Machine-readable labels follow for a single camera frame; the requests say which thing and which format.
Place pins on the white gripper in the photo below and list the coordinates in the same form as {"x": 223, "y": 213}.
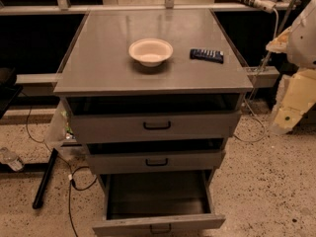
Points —
{"x": 303, "y": 41}

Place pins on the grey bottom drawer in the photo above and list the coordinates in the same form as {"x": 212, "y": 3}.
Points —
{"x": 157, "y": 203}

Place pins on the grey drawer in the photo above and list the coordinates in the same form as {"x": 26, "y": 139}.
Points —
{"x": 151, "y": 118}
{"x": 155, "y": 156}
{"x": 157, "y": 203}

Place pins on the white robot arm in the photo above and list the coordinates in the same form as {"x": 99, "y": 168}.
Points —
{"x": 298, "y": 41}

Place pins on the grey top drawer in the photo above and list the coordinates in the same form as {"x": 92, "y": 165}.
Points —
{"x": 151, "y": 118}

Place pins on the grey middle drawer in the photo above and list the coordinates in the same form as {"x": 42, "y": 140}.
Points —
{"x": 155, "y": 156}

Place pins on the grey drawer cabinet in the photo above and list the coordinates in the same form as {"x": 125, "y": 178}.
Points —
{"x": 99, "y": 64}

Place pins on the dark blue snack packet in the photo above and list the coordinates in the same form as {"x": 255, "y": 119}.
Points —
{"x": 207, "y": 55}

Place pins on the white paper bowl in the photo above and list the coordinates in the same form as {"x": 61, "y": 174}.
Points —
{"x": 150, "y": 52}

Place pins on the clear plastic bag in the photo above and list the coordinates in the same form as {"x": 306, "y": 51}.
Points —
{"x": 59, "y": 135}

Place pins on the black metal table leg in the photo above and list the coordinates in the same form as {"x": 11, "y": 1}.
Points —
{"x": 38, "y": 201}

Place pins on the clear plastic bottle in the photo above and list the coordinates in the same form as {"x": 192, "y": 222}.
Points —
{"x": 11, "y": 159}

